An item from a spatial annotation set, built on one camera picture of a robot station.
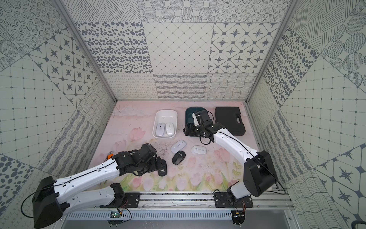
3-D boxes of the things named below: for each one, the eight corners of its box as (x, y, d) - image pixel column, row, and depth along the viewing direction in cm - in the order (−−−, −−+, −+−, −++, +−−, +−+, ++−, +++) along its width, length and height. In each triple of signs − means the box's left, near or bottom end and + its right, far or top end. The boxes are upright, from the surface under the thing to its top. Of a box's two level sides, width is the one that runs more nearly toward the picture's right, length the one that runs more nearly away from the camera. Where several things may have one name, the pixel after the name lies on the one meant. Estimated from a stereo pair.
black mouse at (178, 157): (170, 161, 89) (170, 160, 88) (179, 149, 94) (179, 148, 93) (177, 167, 87) (177, 165, 85) (186, 154, 92) (186, 153, 91)
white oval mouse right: (191, 154, 92) (191, 153, 90) (191, 147, 96) (191, 145, 94) (206, 154, 92) (206, 153, 90) (205, 147, 96) (206, 145, 94)
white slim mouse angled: (169, 150, 94) (169, 149, 93) (181, 139, 100) (181, 137, 98) (175, 156, 92) (175, 154, 90) (187, 144, 98) (187, 142, 96)
